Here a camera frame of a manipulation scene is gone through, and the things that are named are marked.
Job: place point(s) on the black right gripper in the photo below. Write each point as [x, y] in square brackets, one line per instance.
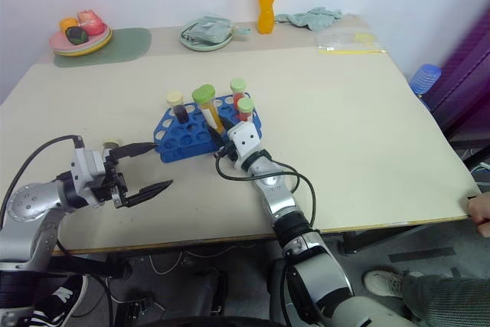
[226, 149]

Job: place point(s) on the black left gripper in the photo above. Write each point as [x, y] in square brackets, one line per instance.
[111, 189]

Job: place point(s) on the large green-capped yellow test tube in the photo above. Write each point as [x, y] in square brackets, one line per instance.
[208, 106]

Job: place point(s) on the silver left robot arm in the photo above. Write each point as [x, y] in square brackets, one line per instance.
[34, 204]

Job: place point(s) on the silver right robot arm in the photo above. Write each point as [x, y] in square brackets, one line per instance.
[306, 262]

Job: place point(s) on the green-capped red test tube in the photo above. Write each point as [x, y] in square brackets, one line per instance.
[245, 109]
[237, 89]

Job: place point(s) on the pale-capped loose test tube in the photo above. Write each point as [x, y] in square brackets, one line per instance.
[112, 144]

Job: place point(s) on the blue test tube rack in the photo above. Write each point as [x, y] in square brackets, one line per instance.
[183, 139]

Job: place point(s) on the yellow-capped dark liquid test tube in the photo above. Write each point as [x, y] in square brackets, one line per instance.
[179, 108]

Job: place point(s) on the person's bare hand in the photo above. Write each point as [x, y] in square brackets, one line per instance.
[480, 214]

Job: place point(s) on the folded green cloth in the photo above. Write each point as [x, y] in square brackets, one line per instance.
[208, 30]

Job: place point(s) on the green oval placemat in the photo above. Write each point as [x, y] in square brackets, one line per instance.
[126, 45]

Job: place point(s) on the stack of pastel plates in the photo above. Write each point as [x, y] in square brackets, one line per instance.
[76, 48]

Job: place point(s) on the light green crumpled cloth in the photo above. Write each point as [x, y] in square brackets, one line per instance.
[312, 18]

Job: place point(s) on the dark green toy fruit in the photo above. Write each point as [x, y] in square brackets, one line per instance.
[76, 34]

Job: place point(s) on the clear plastic zip bag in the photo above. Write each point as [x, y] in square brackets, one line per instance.
[346, 41]

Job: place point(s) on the black and white sneaker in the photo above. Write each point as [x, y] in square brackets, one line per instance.
[57, 300]

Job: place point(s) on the red toy apple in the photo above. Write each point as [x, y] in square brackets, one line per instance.
[91, 21]

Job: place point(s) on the orange toy fruit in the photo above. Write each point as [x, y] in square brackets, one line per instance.
[68, 23]

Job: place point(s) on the blue water jug cap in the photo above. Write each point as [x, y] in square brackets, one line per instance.
[425, 78]

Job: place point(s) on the purple fabric object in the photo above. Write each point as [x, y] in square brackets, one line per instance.
[465, 86]

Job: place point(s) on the grey-green trouser leg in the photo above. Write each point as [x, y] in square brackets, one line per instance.
[448, 300]

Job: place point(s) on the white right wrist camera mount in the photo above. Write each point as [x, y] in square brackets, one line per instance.
[245, 139]

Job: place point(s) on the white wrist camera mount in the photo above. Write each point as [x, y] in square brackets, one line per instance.
[86, 172]
[245, 139]

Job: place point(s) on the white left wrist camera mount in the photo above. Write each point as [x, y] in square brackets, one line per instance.
[86, 172]

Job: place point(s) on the black table frame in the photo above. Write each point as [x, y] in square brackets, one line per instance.
[383, 239]

